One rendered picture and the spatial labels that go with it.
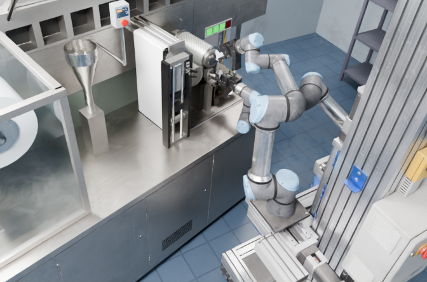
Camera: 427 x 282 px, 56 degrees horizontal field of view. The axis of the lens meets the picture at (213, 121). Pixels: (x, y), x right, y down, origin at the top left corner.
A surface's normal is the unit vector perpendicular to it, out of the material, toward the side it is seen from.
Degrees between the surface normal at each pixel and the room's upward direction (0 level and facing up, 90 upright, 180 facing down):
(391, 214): 0
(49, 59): 90
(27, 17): 90
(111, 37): 90
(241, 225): 0
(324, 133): 0
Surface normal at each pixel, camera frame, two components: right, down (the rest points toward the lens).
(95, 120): 0.70, 0.50
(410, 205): 0.07, -0.76
